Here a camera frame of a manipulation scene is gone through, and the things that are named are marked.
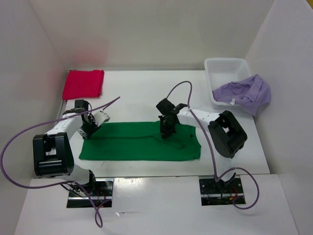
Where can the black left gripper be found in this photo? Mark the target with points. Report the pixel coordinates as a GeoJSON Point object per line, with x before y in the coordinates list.
{"type": "Point", "coordinates": [95, 127]}

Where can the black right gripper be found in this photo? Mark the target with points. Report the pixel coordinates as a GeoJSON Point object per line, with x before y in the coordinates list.
{"type": "Point", "coordinates": [164, 132]}

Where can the green t shirt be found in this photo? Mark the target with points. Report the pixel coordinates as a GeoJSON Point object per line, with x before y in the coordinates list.
{"type": "Point", "coordinates": [141, 141]}

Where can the red t shirt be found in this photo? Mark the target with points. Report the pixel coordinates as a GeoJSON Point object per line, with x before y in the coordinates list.
{"type": "Point", "coordinates": [83, 84]}

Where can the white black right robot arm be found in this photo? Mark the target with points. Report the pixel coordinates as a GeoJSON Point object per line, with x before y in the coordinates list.
{"type": "Point", "coordinates": [222, 130]}

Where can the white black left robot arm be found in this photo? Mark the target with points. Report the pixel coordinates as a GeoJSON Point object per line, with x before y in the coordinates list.
{"type": "Point", "coordinates": [52, 154]}

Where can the white plastic basket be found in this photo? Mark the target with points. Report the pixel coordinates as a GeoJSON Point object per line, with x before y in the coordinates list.
{"type": "Point", "coordinates": [220, 71]}

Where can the lavender t shirt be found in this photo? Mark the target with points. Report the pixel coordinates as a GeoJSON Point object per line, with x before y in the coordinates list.
{"type": "Point", "coordinates": [250, 94]}

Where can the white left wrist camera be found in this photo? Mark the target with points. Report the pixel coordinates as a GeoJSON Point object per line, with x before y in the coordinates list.
{"type": "Point", "coordinates": [100, 118]}

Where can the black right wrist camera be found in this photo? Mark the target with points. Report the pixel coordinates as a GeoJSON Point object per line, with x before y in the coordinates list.
{"type": "Point", "coordinates": [165, 107]}

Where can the aluminium table edge rail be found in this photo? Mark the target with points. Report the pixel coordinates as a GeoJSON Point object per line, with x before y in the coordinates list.
{"type": "Point", "coordinates": [62, 102]}

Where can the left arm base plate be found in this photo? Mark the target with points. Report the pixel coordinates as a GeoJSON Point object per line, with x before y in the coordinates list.
{"type": "Point", "coordinates": [100, 193]}

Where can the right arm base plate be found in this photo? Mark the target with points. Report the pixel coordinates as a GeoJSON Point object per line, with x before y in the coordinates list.
{"type": "Point", "coordinates": [221, 193]}

